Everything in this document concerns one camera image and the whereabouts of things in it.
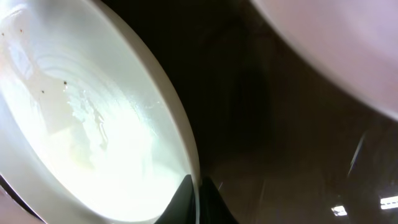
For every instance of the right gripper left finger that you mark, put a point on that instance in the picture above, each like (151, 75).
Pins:
(182, 207)

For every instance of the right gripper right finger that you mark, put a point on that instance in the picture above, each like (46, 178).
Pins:
(213, 209)

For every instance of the white plate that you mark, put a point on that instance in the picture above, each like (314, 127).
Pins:
(351, 42)
(92, 129)

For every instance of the white plate top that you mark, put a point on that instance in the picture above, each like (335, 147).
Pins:
(351, 42)

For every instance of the brown serving tray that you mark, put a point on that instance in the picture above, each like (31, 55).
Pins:
(280, 141)

